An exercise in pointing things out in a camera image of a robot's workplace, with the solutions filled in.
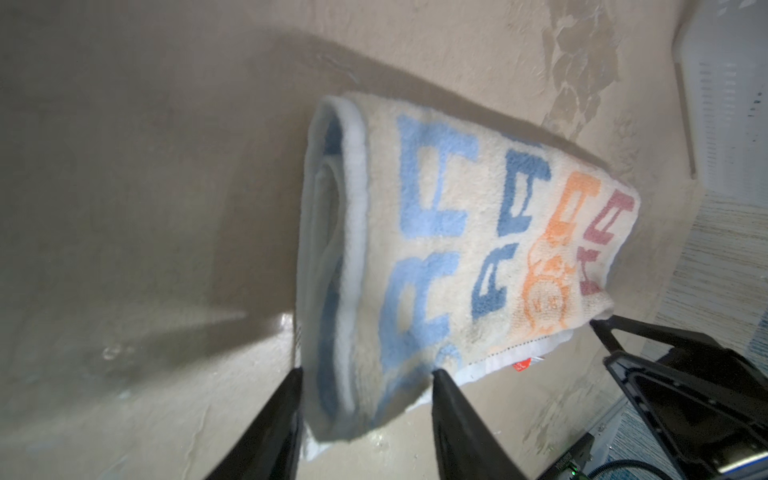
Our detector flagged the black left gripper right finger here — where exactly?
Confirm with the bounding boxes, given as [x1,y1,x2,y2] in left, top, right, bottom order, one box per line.
[432,369,526,480]

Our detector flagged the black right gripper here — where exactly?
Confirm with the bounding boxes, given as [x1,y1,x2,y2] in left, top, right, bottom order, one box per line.
[589,315,767,479]

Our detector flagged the white plastic laundry basket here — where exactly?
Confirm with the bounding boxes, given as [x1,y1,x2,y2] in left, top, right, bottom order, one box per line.
[673,1,767,206]

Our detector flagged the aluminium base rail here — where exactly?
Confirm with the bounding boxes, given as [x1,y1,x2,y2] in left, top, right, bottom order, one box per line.
[533,395,631,480]

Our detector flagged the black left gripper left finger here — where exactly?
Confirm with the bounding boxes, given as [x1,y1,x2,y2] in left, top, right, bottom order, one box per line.
[207,367,303,480]

